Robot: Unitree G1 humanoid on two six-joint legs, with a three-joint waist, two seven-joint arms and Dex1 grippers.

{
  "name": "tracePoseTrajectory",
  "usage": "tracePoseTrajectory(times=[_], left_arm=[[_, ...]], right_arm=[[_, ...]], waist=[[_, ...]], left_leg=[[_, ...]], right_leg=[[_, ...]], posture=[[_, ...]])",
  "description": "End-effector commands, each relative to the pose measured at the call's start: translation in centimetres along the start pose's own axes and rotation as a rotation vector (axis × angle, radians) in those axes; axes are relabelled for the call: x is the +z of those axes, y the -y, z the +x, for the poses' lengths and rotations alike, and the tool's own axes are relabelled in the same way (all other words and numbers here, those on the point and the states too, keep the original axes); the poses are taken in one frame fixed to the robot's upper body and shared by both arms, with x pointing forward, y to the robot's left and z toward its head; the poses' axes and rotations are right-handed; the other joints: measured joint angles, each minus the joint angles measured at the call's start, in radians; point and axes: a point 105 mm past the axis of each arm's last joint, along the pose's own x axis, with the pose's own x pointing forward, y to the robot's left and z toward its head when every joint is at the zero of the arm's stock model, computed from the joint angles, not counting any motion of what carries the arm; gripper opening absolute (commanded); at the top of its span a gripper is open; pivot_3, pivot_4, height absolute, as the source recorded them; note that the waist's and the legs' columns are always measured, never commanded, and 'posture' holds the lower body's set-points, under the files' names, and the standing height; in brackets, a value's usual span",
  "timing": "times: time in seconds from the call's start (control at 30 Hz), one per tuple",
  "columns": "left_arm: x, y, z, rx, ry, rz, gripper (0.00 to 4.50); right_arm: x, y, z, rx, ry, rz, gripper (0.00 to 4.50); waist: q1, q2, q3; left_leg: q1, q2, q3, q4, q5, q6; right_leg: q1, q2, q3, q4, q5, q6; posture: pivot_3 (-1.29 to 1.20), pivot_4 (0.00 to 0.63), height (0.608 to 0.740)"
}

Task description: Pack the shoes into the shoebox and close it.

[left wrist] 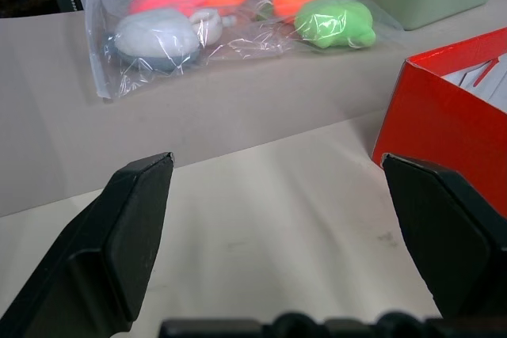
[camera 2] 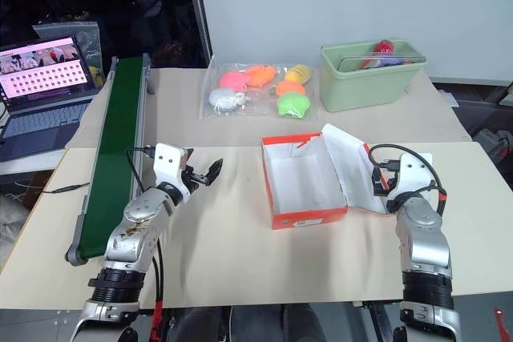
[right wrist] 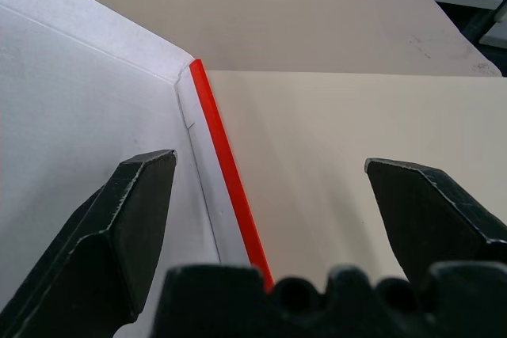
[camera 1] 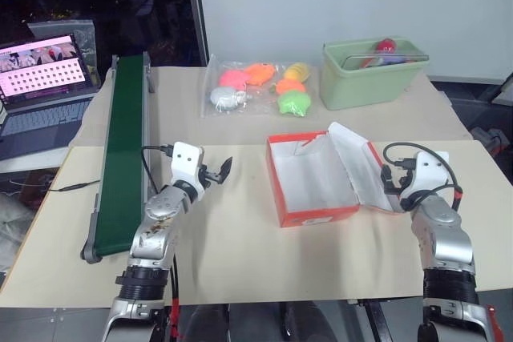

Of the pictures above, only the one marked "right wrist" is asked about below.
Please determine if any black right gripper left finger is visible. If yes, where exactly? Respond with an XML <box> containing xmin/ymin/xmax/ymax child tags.
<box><xmin>0</xmin><ymin>149</ymin><xmax>178</xmax><ymax>338</ymax></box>

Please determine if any white cardboard box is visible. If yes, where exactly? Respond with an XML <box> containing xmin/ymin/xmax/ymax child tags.
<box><xmin>0</xmin><ymin>0</ymin><xmax>275</xmax><ymax>338</ymax></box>

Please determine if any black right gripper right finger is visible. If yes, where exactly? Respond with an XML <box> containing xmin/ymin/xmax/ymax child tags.
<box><xmin>364</xmin><ymin>158</ymin><xmax>507</xmax><ymax>279</ymax></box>

